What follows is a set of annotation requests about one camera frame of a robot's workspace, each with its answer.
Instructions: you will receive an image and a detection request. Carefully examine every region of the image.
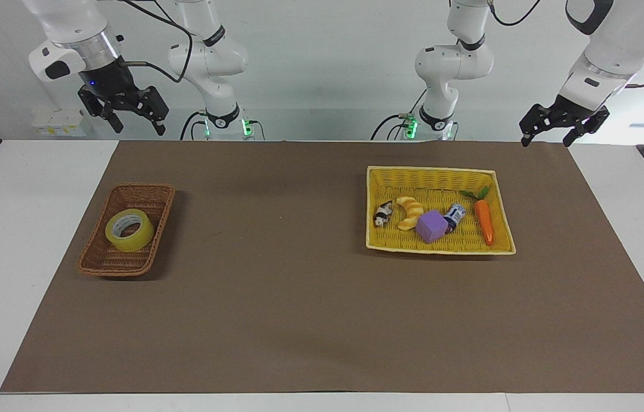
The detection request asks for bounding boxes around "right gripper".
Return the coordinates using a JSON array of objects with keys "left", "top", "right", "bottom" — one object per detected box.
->
[{"left": 77, "top": 56, "right": 170, "bottom": 137}]

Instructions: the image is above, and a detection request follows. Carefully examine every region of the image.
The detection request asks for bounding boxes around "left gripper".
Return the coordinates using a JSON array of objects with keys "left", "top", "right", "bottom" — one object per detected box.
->
[{"left": 519, "top": 94, "right": 610, "bottom": 148}]

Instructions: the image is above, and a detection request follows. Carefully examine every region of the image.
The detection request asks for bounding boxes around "yellow tape roll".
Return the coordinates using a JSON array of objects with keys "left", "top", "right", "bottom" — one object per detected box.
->
[{"left": 105, "top": 208, "right": 156, "bottom": 253}]

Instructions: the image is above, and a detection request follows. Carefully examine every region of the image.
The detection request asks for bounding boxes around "yellow wicker basket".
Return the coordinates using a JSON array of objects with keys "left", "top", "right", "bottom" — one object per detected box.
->
[{"left": 365, "top": 165, "right": 517, "bottom": 256}]

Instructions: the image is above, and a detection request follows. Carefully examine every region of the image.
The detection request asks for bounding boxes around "brown wicker basket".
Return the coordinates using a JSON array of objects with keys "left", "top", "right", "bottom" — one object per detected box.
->
[{"left": 77, "top": 183, "right": 176, "bottom": 278}]

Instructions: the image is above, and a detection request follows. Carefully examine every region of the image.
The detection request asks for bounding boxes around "white socket box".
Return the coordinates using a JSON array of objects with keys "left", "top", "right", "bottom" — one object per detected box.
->
[{"left": 31, "top": 108, "right": 88, "bottom": 138}]

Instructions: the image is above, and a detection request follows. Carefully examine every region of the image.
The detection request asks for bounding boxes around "orange toy carrot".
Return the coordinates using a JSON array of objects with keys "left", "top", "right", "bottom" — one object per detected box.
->
[{"left": 460, "top": 185, "right": 496, "bottom": 247}]

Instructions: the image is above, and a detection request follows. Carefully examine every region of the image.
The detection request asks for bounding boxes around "small blue white can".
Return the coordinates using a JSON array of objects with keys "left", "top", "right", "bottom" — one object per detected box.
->
[{"left": 442, "top": 203, "right": 467, "bottom": 235}]

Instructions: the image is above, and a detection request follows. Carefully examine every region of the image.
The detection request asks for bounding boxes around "purple cube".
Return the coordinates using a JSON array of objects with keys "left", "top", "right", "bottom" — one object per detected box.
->
[{"left": 416, "top": 209, "right": 448, "bottom": 245}]

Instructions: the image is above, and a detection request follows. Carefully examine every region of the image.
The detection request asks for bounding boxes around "toy croissant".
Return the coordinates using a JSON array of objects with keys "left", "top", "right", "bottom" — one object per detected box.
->
[{"left": 395, "top": 196, "right": 425, "bottom": 232}]

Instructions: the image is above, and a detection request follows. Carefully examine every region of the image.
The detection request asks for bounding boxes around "black and white toy cow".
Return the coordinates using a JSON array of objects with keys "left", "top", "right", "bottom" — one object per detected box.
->
[{"left": 373, "top": 201, "right": 395, "bottom": 228}]

